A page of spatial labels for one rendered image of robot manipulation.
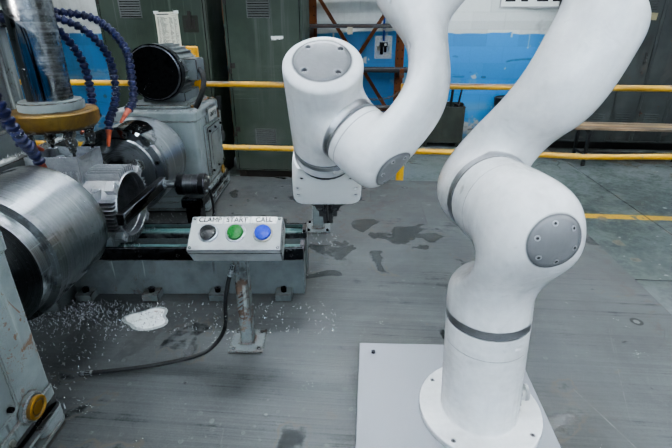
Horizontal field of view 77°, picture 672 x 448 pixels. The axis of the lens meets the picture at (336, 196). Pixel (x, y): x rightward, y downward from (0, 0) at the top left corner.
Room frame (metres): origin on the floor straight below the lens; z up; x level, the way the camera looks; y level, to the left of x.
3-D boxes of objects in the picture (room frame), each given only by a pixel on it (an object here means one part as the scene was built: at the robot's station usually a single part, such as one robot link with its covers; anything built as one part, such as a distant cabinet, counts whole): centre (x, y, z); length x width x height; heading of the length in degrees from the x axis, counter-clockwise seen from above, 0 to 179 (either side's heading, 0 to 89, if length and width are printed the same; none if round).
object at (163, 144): (1.24, 0.60, 1.04); 0.41 x 0.25 x 0.25; 0
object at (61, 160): (0.96, 0.64, 1.11); 0.12 x 0.11 x 0.07; 90
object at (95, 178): (0.96, 0.60, 1.01); 0.20 x 0.19 x 0.19; 90
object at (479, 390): (0.52, -0.23, 0.93); 0.19 x 0.19 x 0.18
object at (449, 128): (5.42, -1.36, 0.41); 0.52 x 0.47 x 0.82; 85
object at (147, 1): (4.29, 1.62, 0.99); 1.02 x 0.49 x 1.98; 85
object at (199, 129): (1.55, 0.60, 0.99); 0.35 x 0.31 x 0.37; 0
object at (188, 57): (1.59, 0.57, 1.16); 0.33 x 0.26 x 0.42; 0
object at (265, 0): (4.21, 0.62, 0.98); 0.72 x 0.49 x 1.96; 85
